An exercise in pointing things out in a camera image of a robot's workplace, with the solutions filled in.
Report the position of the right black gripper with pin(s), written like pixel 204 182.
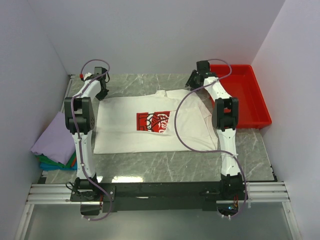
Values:
pixel 189 81

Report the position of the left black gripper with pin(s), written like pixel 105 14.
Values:
pixel 103 96

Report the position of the white t-shirt red print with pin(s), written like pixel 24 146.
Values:
pixel 166 121

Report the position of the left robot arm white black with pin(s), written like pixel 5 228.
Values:
pixel 80 119

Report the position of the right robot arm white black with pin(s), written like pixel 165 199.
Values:
pixel 225 118

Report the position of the red plastic bin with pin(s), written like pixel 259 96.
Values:
pixel 240 82

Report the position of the folded lavender t-shirt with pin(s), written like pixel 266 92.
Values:
pixel 58 126

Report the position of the folded green t-shirt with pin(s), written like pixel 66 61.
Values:
pixel 63 149

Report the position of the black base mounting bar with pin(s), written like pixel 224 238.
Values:
pixel 145 196

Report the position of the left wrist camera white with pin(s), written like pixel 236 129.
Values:
pixel 84 77

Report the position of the aluminium rail frame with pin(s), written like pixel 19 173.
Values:
pixel 258 192

